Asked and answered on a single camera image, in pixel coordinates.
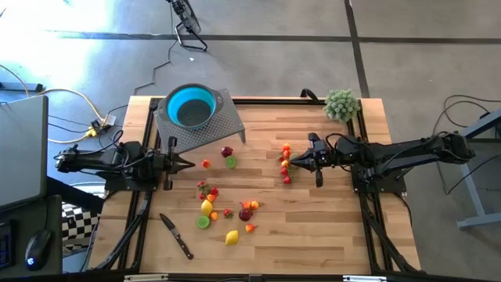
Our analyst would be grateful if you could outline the black curved handle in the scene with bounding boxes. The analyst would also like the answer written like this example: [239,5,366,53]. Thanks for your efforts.
[300,88,326,105]

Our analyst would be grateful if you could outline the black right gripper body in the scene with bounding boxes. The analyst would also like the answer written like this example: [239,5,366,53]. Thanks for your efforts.
[308,132,337,188]

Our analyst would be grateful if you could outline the dark desk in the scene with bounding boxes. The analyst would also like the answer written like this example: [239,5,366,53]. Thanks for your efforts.
[0,193,63,275]

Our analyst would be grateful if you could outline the black kitchen knife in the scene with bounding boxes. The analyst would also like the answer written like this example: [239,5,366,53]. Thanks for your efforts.
[159,212,195,261]

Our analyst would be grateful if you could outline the black computer mouse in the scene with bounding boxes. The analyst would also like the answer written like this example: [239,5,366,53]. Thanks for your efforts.
[24,229,52,272]

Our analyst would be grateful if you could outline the black keyboard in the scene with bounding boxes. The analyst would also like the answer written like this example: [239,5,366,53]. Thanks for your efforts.
[0,221,16,271]

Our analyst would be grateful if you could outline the blue collapsible colander bowl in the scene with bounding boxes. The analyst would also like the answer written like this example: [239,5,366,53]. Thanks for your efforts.
[163,82,225,131]

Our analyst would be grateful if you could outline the black floor cable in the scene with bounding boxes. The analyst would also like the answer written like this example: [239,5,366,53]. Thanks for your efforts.
[432,93,501,197]

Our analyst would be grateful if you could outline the green potted plant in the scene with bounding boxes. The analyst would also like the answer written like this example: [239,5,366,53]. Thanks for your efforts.
[323,89,361,123]

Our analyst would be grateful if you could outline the black fan cable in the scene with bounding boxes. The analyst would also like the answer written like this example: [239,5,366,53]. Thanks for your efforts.
[132,3,175,97]

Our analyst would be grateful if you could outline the black floor fan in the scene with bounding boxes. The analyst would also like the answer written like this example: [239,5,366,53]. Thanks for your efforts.
[166,0,208,52]

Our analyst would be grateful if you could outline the gray metal table frame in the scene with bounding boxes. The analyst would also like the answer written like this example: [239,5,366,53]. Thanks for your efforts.
[456,108,501,231]

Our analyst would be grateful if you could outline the silver bracket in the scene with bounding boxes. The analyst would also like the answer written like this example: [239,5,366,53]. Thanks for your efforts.
[124,273,169,282]
[343,275,388,282]

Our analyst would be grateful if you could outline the yellow extension cable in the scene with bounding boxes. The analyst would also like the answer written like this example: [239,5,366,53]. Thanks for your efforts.
[37,88,106,144]

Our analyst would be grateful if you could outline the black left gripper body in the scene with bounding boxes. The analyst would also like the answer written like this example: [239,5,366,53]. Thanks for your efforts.
[156,136,180,192]

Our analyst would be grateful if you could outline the black white checkerboard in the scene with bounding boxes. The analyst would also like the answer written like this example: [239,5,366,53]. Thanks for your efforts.
[61,201,103,251]

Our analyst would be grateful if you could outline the gray perforated metal riser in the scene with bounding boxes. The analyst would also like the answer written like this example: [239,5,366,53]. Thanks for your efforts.
[153,88,247,154]

